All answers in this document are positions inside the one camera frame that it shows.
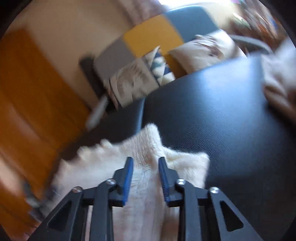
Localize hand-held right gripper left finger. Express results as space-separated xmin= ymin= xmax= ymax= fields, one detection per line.
xmin=35 ymin=156 xmax=134 ymax=241

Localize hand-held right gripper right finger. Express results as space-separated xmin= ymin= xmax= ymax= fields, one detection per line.
xmin=158 ymin=156 xmax=264 ymax=241

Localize cream knit sweater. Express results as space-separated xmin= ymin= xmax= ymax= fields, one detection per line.
xmin=50 ymin=123 xmax=210 ymax=241

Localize tiger print pillow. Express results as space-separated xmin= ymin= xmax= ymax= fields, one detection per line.
xmin=104 ymin=45 xmax=175 ymax=108

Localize black rolled mat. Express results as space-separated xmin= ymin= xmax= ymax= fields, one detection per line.
xmin=78 ymin=56 xmax=105 ymax=103

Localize wooden wardrobe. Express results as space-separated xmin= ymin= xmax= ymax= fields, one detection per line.
xmin=0 ymin=27 xmax=93 ymax=219

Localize deer print pillow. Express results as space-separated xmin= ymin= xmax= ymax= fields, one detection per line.
xmin=167 ymin=28 xmax=246 ymax=75

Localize grey yellow blue sofa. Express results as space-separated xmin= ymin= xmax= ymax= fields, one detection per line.
xmin=85 ymin=6 xmax=275 ymax=131

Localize beige fuzzy sweater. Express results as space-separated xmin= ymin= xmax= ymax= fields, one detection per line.
xmin=261 ymin=38 xmax=296 ymax=114

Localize patterned beige curtain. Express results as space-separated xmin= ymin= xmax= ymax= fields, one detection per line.
xmin=115 ymin=0 xmax=167 ymax=26

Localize group of bottles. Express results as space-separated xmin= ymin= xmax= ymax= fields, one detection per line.
xmin=231 ymin=0 xmax=285 ymax=40

